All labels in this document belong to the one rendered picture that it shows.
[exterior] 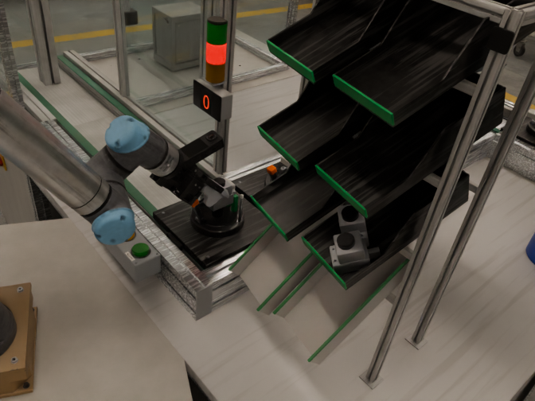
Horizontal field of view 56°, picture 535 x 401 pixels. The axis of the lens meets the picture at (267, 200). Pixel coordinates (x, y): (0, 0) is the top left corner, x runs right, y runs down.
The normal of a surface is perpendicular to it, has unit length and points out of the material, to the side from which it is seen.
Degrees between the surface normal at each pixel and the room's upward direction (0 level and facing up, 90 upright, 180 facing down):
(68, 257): 0
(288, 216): 25
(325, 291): 45
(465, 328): 0
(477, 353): 0
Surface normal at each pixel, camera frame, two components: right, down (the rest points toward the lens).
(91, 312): 0.11, -0.79
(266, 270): -0.53, -0.39
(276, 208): -0.27, -0.62
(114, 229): 0.37, 0.62
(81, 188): 0.68, 0.33
